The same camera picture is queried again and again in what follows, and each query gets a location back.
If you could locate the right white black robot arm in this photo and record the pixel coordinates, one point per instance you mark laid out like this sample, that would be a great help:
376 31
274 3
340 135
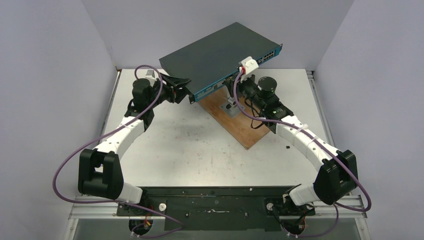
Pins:
337 173

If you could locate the teal grey network switch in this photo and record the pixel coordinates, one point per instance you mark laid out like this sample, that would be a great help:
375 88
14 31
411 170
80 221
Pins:
209 61

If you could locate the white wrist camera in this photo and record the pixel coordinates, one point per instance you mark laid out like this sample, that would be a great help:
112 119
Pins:
246 68
150 75

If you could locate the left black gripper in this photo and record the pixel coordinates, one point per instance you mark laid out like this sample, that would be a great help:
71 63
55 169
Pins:
176 93

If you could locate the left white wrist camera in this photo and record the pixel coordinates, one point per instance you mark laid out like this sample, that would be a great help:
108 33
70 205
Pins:
150 75

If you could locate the wooden base board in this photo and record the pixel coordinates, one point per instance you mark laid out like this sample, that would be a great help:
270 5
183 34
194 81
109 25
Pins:
238 127

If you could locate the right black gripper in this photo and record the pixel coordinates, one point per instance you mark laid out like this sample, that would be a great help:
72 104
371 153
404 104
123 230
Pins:
240 84

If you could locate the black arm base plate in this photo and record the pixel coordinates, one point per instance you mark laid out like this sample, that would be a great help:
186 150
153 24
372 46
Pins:
216 208

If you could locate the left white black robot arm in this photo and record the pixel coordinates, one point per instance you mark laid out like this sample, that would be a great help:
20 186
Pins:
99 171

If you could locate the metal switch mounting stand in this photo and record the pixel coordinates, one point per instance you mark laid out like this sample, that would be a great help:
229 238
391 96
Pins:
229 105

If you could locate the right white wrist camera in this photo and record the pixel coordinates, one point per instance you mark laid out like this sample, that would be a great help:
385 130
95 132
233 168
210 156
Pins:
246 68

